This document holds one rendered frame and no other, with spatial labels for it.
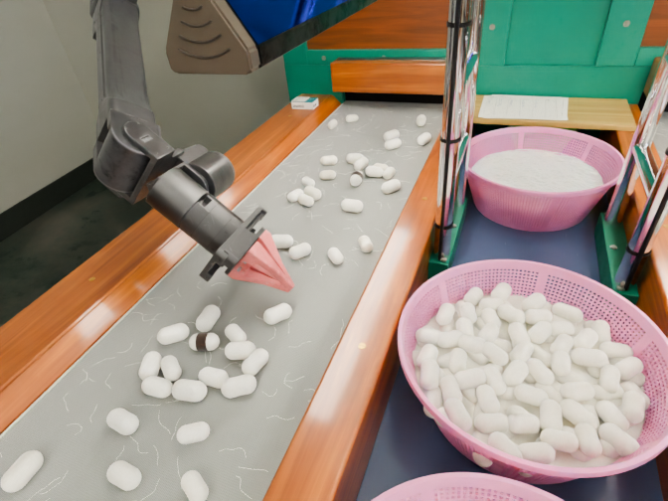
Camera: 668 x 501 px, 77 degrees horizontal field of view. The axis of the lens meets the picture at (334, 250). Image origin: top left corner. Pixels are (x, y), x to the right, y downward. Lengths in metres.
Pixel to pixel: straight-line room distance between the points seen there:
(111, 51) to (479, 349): 0.61
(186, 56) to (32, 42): 2.56
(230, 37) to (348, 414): 0.33
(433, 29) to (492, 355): 0.81
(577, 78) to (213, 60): 0.88
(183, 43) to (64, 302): 0.40
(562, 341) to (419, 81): 0.72
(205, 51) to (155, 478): 0.37
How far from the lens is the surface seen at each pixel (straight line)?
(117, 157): 0.55
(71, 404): 0.57
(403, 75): 1.08
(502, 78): 1.11
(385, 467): 0.50
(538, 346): 0.53
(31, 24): 2.96
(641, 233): 0.63
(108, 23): 0.77
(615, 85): 1.13
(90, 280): 0.68
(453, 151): 0.57
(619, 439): 0.48
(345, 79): 1.13
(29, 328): 0.66
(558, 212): 0.78
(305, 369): 0.49
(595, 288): 0.58
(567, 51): 1.11
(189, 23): 0.38
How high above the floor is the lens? 1.13
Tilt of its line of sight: 37 degrees down
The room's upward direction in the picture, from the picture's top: 7 degrees counter-clockwise
